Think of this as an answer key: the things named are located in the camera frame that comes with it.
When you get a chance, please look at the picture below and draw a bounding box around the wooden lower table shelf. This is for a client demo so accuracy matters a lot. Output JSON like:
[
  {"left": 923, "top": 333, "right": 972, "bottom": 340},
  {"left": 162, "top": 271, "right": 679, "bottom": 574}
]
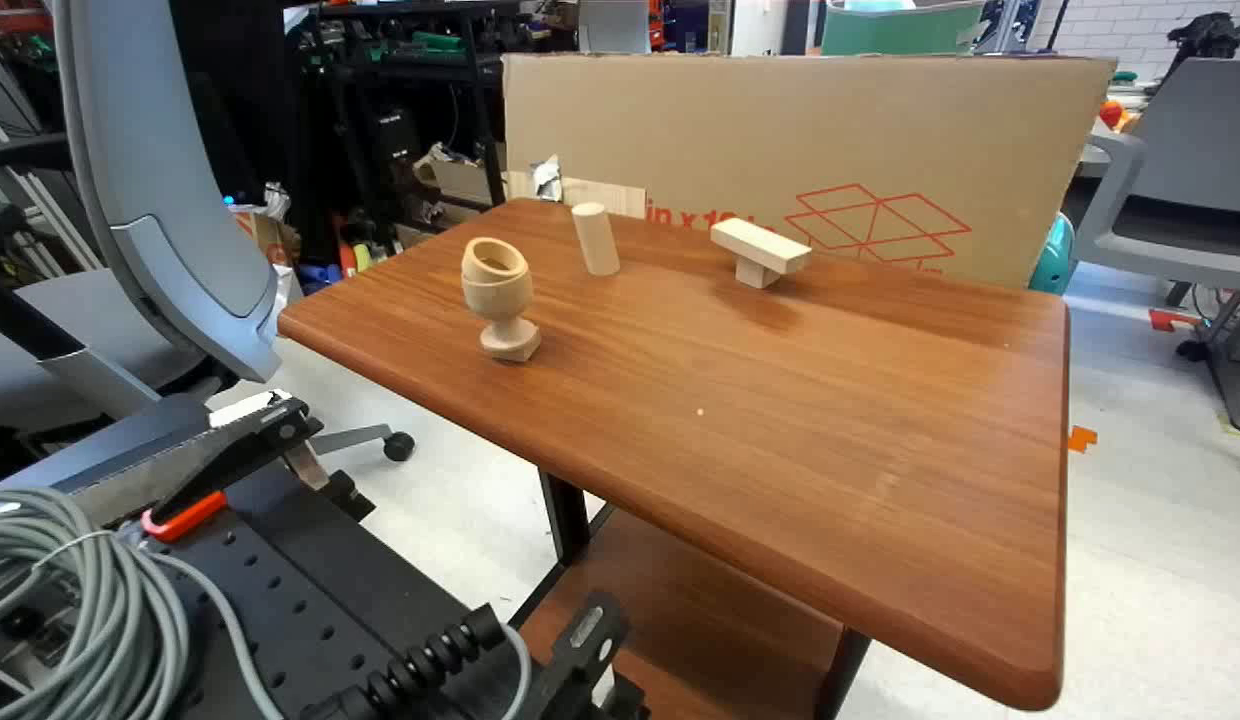
[{"left": 518, "top": 504, "right": 851, "bottom": 720}]

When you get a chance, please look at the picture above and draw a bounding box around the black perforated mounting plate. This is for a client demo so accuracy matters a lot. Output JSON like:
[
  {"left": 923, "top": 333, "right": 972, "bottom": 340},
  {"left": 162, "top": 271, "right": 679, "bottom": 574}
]
[{"left": 166, "top": 456, "right": 534, "bottom": 720}]

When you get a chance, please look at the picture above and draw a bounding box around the grey office chair with wheels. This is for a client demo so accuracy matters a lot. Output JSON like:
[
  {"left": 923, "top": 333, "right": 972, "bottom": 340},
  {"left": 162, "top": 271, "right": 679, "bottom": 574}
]
[{"left": 0, "top": 0, "right": 420, "bottom": 531}]

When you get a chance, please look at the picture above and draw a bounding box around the wooden goblet cup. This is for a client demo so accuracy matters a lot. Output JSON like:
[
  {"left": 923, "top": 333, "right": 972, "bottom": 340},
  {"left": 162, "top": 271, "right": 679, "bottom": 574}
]
[{"left": 455, "top": 231, "right": 545, "bottom": 367}]

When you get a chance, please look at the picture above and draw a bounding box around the green board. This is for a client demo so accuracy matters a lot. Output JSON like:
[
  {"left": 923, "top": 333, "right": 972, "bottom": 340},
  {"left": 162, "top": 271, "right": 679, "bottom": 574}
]
[{"left": 817, "top": 0, "right": 989, "bottom": 60}]

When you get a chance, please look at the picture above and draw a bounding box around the black table leg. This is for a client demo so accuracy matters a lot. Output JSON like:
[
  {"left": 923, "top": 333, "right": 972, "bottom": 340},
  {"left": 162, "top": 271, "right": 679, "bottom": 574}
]
[
  {"left": 537, "top": 466, "right": 596, "bottom": 569},
  {"left": 813, "top": 628, "right": 876, "bottom": 720}
]

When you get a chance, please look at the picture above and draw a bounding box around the black clamp with orange handle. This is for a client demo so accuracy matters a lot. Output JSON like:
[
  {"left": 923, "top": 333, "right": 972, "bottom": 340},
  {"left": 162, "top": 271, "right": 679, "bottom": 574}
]
[{"left": 138, "top": 393, "right": 380, "bottom": 546}]

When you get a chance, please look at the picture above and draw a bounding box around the black ribbed clamp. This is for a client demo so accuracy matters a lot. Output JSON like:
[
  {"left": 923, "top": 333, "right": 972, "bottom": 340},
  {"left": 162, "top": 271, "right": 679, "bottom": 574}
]
[{"left": 362, "top": 586, "right": 641, "bottom": 720}]

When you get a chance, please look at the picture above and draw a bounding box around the small silver shiny piece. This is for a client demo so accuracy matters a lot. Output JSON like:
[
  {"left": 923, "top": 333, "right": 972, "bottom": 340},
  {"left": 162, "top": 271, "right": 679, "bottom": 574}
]
[{"left": 527, "top": 151, "right": 569, "bottom": 209}]

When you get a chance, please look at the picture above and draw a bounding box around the large cardboard box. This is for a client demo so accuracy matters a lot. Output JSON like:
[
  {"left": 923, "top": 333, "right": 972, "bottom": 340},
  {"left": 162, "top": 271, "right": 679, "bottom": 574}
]
[{"left": 501, "top": 51, "right": 1120, "bottom": 297}]

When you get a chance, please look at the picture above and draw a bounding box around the grey chair with armrest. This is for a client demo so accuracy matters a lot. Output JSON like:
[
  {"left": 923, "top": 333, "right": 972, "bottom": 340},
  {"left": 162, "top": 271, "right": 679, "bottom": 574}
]
[{"left": 1072, "top": 51, "right": 1240, "bottom": 470}]

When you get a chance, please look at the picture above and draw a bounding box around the grey cable bundle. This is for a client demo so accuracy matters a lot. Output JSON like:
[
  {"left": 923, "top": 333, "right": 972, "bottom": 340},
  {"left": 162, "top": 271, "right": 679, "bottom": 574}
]
[{"left": 0, "top": 484, "right": 294, "bottom": 720}]

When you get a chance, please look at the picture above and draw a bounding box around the rectangular wooden block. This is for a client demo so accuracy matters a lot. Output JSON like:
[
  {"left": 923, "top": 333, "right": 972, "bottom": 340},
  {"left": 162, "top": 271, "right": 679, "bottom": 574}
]
[{"left": 707, "top": 214, "right": 817, "bottom": 281}]

